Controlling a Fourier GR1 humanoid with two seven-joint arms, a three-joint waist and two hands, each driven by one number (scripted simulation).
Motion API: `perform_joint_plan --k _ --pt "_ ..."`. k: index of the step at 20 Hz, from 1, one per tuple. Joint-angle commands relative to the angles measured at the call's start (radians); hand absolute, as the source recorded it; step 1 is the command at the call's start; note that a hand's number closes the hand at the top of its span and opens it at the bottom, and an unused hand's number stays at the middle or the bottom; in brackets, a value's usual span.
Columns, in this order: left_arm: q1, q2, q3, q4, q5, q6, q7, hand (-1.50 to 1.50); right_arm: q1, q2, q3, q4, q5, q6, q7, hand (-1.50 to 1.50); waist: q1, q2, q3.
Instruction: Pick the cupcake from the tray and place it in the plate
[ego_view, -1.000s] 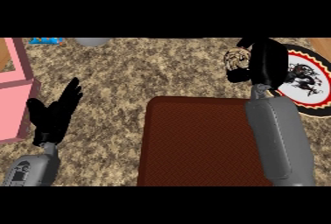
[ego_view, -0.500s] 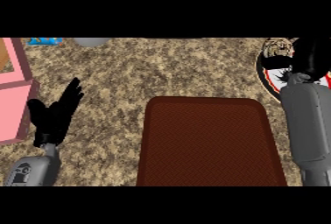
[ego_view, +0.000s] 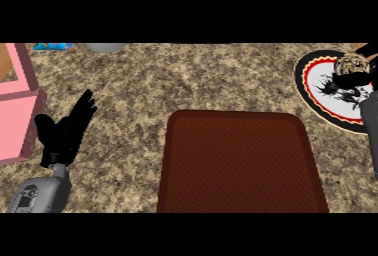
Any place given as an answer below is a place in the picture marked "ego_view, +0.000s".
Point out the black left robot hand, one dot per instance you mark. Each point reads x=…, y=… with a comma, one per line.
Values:
x=67, y=136

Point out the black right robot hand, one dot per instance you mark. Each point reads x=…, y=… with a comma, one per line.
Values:
x=352, y=82

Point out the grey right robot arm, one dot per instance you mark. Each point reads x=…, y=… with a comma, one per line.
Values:
x=372, y=133

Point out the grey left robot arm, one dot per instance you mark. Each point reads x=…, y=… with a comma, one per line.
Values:
x=42, y=195

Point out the white plate with patterned rim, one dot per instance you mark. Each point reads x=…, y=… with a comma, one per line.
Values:
x=320, y=71

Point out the brown rectangular tray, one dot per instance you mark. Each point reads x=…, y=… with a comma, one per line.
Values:
x=242, y=163

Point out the pink flat drawer front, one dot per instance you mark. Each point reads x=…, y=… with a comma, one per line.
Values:
x=14, y=130

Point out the orange wooden object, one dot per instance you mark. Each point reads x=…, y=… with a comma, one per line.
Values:
x=360, y=45

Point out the blue printed package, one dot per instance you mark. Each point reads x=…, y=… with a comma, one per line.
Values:
x=53, y=46

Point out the grey round bowl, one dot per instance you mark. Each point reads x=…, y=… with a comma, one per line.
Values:
x=106, y=47

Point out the pink open drawer frame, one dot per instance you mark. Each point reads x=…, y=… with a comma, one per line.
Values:
x=26, y=71

